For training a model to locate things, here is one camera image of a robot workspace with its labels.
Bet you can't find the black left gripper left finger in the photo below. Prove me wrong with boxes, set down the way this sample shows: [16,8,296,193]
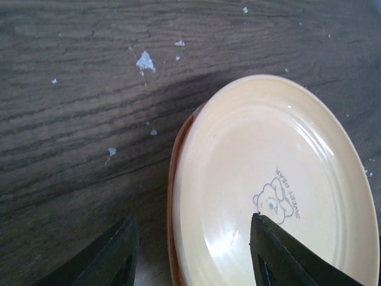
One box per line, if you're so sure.
[34,217,139,285]

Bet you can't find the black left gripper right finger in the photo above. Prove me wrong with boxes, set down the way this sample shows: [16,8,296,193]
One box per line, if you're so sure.
[249,212,369,285]

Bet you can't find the cream orange plate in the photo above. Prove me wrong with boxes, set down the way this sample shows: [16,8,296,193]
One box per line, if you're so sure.
[167,75,380,285]

